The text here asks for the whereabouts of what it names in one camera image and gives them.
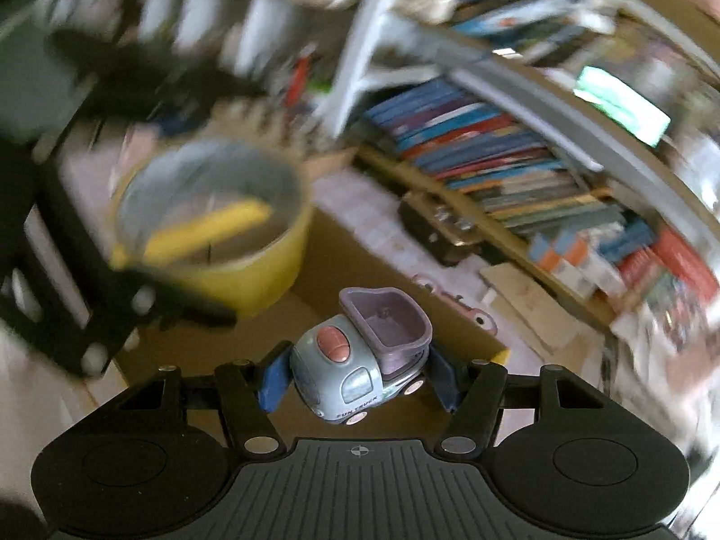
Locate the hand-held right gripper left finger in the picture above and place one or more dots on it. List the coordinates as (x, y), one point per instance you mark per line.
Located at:
(274, 383)

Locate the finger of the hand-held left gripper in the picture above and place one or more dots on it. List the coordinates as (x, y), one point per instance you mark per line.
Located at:
(67, 315)
(185, 304)

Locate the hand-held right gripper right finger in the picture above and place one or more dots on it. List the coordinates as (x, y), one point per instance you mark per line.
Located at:
(444, 391)

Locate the blue grey toy truck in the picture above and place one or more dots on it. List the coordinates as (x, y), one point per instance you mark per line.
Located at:
(337, 371)

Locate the yellow round bowl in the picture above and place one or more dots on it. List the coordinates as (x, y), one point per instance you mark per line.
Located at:
(264, 287)

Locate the yellow cardboard box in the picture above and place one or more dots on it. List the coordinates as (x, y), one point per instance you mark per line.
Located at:
(349, 270)

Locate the yellow bar-shaped item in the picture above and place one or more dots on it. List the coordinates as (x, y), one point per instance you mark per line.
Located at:
(214, 228)

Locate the brown cardboard sheets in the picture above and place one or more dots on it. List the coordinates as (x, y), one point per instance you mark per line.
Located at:
(529, 304)

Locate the dark retro radio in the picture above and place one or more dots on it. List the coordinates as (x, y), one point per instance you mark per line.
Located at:
(433, 230)

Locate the orange white small box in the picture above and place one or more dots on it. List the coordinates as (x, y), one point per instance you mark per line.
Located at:
(596, 275)
(554, 256)

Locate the row of colourful books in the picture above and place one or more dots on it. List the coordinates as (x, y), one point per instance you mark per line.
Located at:
(478, 146)

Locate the orange-red plastic object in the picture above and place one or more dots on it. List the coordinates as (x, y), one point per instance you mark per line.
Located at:
(296, 81)

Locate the white desk shelf unit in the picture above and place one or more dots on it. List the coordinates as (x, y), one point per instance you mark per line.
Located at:
(360, 56)

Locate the framed screen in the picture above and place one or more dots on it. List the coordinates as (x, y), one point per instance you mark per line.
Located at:
(619, 104)

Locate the stack of blurred books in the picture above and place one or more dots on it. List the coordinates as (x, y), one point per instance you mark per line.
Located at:
(517, 11)

